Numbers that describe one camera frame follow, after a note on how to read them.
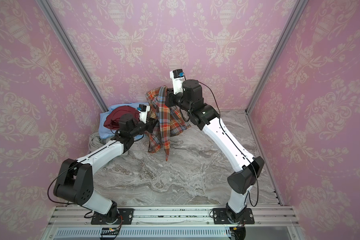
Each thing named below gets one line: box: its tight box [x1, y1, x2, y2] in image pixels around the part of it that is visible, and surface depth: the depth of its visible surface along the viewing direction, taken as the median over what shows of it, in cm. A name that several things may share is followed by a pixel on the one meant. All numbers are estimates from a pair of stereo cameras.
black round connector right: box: [231, 226, 247, 240], surface depth 73 cm
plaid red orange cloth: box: [145, 86, 192, 162], surface depth 75 cm
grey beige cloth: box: [88, 132, 114, 153], surface depth 98 cm
